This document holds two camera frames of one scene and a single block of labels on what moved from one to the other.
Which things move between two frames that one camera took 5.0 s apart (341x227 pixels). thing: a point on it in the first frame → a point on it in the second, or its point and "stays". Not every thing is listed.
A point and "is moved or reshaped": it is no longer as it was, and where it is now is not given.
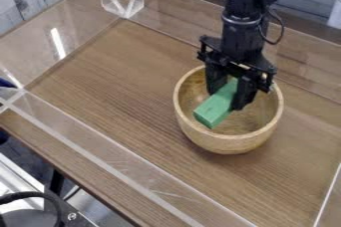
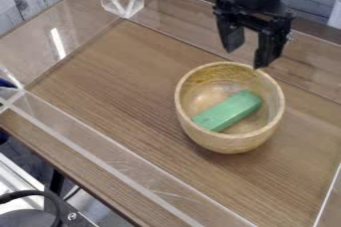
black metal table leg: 56,182 stays
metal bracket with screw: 72,218 stays
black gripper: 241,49 → 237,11
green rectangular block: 216,108 is moved or reshaped
